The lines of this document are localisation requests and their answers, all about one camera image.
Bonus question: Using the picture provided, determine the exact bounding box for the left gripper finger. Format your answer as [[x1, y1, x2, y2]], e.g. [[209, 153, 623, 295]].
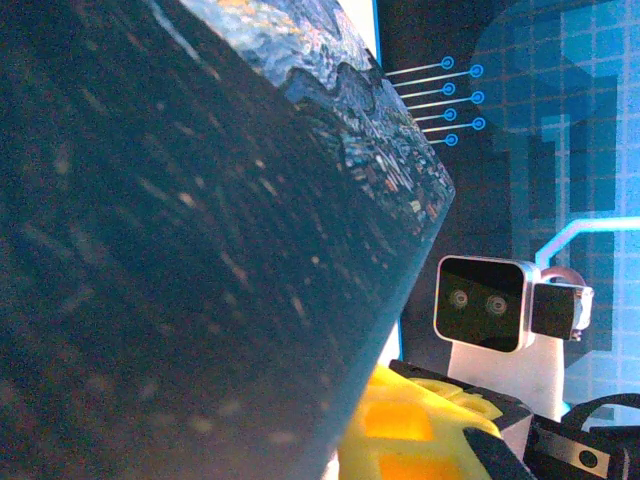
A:
[[338, 363, 532, 480]]

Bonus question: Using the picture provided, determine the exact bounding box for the starry night tin box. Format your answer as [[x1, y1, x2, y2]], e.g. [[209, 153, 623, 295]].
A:
[[0, 0, 457, 480]]

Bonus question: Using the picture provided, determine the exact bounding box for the blue table edge trim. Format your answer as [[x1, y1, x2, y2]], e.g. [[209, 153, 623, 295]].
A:
[[372, 0, 384, 67]]

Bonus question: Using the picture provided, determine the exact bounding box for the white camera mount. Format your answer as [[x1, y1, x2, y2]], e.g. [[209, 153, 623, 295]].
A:
[[446, 339, 566, 424]]

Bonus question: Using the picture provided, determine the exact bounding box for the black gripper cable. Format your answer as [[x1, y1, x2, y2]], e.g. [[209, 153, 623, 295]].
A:
[[562, 393, 640, 436]]

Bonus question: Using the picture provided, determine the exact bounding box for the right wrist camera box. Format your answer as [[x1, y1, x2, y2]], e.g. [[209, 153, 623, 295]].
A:
[[433, 254, 542, 355]]

